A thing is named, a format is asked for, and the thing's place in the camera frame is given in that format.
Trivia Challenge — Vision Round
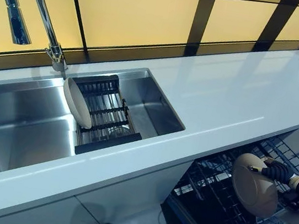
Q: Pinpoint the dark right robot hand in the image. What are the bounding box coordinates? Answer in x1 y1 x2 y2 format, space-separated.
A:
247 156 299 192

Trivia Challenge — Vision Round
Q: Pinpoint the beige round ceramic plate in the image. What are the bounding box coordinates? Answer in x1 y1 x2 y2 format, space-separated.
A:
57 77 99 130
226 151 285 219

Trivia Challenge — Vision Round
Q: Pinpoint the white glossy base cabinet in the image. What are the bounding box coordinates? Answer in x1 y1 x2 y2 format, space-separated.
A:
0 135 196 224

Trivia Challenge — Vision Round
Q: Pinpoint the stainless steel double sink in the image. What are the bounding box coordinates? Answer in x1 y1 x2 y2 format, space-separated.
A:
0 46 194 211

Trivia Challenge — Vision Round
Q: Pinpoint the chrome gooseneck kitchen faucet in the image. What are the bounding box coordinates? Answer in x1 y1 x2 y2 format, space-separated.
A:
0 0 78 73

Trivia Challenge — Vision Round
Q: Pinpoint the grey wire dishwasher upper rack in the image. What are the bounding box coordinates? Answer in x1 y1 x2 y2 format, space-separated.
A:
249 132 299 178

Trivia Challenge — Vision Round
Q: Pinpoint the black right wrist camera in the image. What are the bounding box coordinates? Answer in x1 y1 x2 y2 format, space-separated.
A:
280 190 299 212

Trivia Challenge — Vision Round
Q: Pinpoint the dark wire dishwasher lower rack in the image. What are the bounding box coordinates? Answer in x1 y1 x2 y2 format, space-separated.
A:
167 142 299 224

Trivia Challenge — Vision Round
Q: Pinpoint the black wire sink dish rack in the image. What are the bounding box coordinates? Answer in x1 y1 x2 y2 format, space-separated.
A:
61 69 151 164

